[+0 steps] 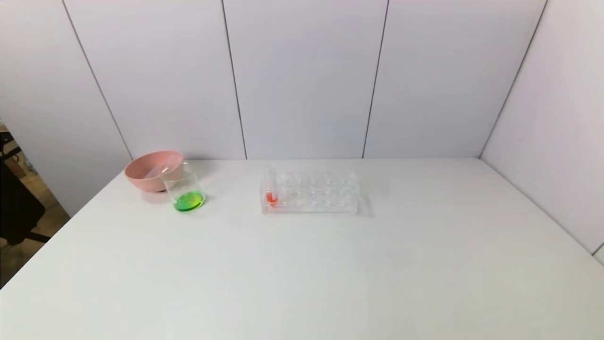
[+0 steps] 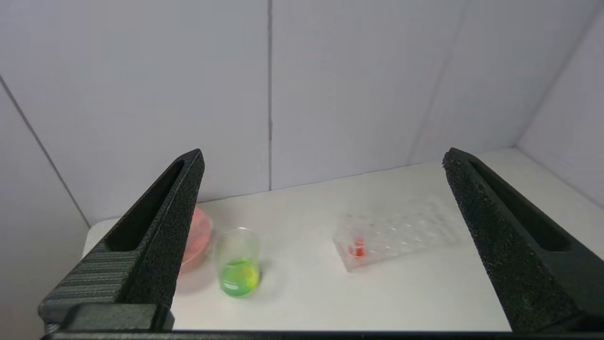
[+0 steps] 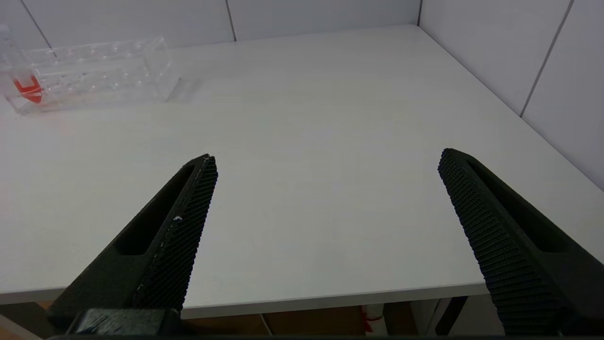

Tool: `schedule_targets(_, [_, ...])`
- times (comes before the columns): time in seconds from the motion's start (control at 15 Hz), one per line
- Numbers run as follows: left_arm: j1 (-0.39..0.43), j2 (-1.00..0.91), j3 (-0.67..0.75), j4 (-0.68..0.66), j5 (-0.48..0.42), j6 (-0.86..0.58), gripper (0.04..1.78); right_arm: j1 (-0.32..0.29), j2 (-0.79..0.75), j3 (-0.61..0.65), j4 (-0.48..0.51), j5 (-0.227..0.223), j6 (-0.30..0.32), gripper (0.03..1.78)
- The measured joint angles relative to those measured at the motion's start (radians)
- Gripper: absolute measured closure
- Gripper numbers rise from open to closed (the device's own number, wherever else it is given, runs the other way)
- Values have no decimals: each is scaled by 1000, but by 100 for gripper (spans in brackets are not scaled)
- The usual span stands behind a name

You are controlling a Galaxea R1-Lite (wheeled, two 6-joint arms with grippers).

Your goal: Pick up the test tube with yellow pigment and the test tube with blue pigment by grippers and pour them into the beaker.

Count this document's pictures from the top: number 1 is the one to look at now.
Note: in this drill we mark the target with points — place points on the test tube with blue pigment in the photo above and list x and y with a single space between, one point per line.
160 169

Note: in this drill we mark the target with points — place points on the clear acrylic test tube rack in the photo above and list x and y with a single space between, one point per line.
311 208

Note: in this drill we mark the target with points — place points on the clear glass beaker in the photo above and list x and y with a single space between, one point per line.
188 202

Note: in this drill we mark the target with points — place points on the black chair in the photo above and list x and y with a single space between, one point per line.
19 208

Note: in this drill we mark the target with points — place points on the test tube with red pigment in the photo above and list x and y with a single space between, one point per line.
271 197

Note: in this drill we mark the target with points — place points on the pink bowl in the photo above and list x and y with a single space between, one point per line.
141 177

